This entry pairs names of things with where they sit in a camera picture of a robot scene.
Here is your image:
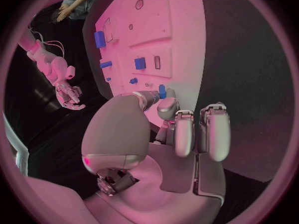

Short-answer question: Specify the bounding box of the blue plug part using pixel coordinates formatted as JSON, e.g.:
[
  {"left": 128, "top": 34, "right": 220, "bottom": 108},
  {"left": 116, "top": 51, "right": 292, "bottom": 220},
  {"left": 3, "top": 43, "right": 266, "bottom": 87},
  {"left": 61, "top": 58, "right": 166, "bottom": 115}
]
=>
[{"left": 158, "top": 84, "right": 167, "bottom": 100}]

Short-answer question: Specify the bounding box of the blue block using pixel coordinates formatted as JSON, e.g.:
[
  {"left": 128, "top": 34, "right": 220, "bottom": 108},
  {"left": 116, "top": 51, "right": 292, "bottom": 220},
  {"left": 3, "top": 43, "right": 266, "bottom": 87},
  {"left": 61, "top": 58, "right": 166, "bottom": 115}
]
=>
[{"left": 134, "top": 57, "right": 147, "bottom": 70}]

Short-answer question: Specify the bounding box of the white task board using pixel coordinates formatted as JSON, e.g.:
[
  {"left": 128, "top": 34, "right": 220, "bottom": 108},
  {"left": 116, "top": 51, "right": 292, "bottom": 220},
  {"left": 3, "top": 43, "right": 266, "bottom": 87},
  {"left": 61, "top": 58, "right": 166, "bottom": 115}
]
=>
[{"left": 94, "top": 0, "right": 208, "bottom": 128}]

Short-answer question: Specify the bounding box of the white cable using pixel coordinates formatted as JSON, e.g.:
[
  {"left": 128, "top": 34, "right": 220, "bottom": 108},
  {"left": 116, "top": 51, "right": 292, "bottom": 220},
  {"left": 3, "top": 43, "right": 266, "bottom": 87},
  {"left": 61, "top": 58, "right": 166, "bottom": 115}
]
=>
[
  {"left": 29, "top": 27, "right": 45, "bottom": 42},
  {"left": 43, "top": 40, "right": 66, "bottom": 58}
]

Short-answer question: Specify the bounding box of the large blue cylinder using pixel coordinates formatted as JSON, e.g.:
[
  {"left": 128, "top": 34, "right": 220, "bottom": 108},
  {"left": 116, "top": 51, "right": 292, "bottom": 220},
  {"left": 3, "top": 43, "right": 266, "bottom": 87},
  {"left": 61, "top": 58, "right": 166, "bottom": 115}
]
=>
[{"left": 93, "top": 30, "right": 107, "bottom": 49}]

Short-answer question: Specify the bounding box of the person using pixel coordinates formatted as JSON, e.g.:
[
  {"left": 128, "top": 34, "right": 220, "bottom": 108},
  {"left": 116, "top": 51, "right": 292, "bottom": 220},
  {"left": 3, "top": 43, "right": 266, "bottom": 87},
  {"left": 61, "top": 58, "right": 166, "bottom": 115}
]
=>
[{"left": 49, "top": 0, "right": 102, "bottom": 24}]

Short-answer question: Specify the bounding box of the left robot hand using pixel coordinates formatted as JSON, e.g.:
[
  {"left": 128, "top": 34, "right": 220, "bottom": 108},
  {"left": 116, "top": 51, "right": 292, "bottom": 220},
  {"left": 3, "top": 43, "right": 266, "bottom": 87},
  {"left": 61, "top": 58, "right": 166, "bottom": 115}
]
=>
[{"left": 81, "top": 88, "right": 232, "bottom": 224}]

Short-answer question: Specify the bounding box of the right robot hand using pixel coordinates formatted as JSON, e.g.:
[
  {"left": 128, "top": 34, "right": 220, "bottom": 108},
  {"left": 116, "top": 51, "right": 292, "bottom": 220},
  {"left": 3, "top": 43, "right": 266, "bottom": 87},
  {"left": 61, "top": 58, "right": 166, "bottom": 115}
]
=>
[{"left": 55, "top": 81, "right": 87, "bottom": 111}]

